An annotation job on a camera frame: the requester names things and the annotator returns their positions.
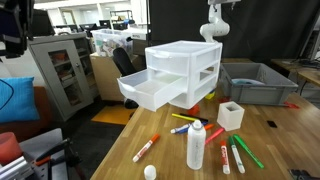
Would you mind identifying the red toy brick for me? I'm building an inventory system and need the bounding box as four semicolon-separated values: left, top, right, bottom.
187;103;201;117

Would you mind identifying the black marker pen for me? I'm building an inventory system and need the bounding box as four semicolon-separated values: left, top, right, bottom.
179;113;210;123

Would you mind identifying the blue cushion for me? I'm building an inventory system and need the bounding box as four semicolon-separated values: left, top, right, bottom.
0;76;41;125

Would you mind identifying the red plastic cup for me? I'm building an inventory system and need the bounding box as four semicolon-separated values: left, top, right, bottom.
0;131;24;166

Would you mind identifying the green marker pen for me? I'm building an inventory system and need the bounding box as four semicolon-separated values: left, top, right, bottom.
232;133;266;170

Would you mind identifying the pale blue round object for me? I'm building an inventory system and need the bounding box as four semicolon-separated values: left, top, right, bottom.
231;77;266;87

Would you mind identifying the white marker green cap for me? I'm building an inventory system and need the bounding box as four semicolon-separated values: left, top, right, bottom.
228;135;247;175

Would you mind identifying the white bottle cap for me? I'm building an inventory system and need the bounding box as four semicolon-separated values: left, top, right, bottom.
143;164;158;180

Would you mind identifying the black clamp orange handle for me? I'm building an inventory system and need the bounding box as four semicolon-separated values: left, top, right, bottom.
32;137;74;167

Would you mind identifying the grey plastic crate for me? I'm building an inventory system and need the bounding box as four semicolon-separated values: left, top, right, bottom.
218;62;300;107

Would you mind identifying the small black flat rectangle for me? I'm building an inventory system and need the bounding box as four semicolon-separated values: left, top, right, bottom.
266;120;279;129

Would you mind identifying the black backdrop curtain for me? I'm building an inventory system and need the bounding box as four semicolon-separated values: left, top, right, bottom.
148;0;320;63

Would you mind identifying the orange floor mat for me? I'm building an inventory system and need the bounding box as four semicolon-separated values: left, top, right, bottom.
90;104;138;126

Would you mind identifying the white plastic drawer unit frame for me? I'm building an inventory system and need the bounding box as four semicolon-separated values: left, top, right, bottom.
144;40;224;111

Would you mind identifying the black computer monitor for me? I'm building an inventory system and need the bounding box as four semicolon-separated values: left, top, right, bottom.
297;9;320;62

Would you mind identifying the blue marker pen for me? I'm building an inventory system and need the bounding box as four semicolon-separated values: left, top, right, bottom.
170;121;210;135

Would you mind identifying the wooden side desk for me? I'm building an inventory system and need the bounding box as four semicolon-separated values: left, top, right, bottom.
270;58;320;88

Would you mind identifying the translucent white plastic drawer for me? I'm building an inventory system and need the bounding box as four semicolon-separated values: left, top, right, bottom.
169;87;216;110
146;49;219;77
116;68;190;113

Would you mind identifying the grey metal glass-door cabinet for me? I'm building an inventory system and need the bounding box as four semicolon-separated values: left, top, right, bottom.
27;32;102;123

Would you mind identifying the pink red marker pen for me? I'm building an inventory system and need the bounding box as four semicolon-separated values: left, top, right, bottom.
204;127;226;146

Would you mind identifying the brown orange sofa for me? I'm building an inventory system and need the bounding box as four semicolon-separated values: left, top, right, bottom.
0;85;57;143

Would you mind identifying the white cube pen holder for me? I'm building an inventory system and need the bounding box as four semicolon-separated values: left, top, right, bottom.
216;100;246;132

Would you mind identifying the white marker orange cap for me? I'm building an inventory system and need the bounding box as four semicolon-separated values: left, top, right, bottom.
132;133;161;164

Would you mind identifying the white marker red cap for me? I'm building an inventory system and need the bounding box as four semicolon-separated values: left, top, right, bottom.
219;140;232;176

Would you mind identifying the tan wooden cabinet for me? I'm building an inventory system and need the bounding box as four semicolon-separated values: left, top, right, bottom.
89;52;148;103

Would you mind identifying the yellow toy brick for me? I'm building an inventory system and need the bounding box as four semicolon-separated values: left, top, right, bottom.
204;89;217;101

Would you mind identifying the clear storage bin with clutter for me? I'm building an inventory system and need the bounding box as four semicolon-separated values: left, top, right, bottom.
91;28;133;58

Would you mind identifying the black office chair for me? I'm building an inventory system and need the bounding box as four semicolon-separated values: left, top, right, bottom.
112;46;141;110

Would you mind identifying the white plastic bottle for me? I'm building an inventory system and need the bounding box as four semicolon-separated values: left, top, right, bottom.
185;119;207;171

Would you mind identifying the yellow marker pen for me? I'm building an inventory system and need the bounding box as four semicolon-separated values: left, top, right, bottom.
171;112;198;123

